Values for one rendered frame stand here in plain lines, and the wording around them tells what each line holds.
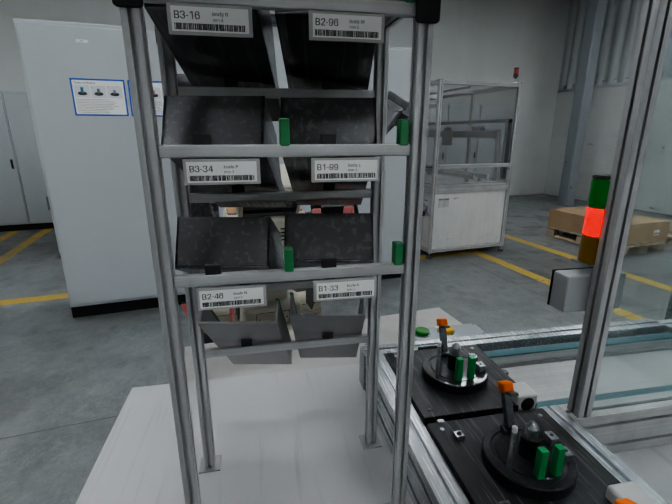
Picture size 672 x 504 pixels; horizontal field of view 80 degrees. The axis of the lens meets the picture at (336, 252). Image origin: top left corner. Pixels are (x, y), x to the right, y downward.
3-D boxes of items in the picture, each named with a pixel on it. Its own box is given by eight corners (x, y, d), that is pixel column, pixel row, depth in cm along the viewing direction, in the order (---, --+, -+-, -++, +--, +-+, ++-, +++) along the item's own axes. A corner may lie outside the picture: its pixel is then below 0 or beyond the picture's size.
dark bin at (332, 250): (298, 279, 86) (299, 245, 87) (360, 279, 86) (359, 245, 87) (283, 263, 58) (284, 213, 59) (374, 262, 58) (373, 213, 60)
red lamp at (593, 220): (575, 232, 74) (579, 205, 73) (598, 231, 75) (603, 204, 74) (597, 238, 70) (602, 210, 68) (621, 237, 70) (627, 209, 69)
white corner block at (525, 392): (502, 400, 84) (504, 383, 83) (522, 397, 85) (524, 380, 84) (516, 414, 80) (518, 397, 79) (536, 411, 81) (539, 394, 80)
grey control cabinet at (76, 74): (86, 297, 384) (37, 34, 321) (176, 287, 409) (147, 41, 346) (71, 320, 335) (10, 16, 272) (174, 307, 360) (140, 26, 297)
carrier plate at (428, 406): (385, 360, 99) (385, 352, 99) (474, 350, 104) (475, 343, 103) (423, 426, 77) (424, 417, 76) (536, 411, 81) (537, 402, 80)
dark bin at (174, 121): (220, 207, 79) (221, 171, 80) (287, 207, 79) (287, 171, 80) (160, 149, 51) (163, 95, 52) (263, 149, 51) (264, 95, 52)
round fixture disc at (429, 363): (412, 361, 95) (412, 354, 94) (467, 355, 97) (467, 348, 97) (437, 398, 82) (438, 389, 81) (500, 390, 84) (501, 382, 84)
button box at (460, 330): (404, 348, 115) (405, 328, 113) (472, 341, 119) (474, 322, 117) (413, 361, 108) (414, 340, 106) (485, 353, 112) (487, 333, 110)
